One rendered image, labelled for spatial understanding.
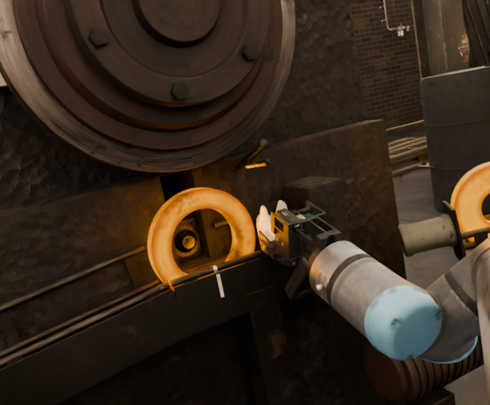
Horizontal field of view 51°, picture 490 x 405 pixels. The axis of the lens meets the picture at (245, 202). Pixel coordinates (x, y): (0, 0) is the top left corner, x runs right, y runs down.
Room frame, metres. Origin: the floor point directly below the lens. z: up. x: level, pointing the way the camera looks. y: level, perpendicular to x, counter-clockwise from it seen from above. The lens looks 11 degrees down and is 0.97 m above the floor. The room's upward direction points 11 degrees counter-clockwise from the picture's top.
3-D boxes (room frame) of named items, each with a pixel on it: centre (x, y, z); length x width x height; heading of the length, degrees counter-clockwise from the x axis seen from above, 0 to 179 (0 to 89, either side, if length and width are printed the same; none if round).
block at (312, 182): (0.94, -0.13, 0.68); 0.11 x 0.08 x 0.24; 24
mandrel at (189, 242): (0.98, 0.15, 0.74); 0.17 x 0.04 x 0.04; 24
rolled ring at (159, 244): (0.83, 0.08, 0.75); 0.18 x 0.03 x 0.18; 114
